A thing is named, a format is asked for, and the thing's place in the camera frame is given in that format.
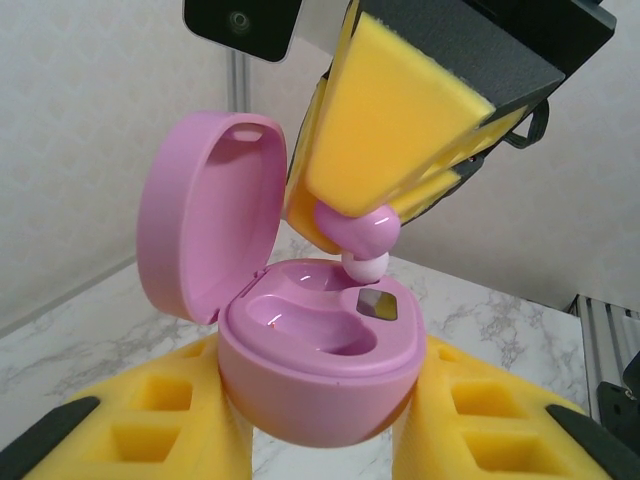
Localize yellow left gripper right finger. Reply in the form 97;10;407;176
393;333;640;480

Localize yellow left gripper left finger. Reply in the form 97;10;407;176
0;335;255;480

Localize lilac earbud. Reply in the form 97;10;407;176
313;199;402;282

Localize lilac earbud charging case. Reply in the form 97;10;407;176
135;111;429;446

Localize aluminium frame post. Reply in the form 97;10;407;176
227;47;251;117

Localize aluminium table side rail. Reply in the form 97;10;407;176
564;294;640;416

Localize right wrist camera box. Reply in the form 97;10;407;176
182;0;354;65

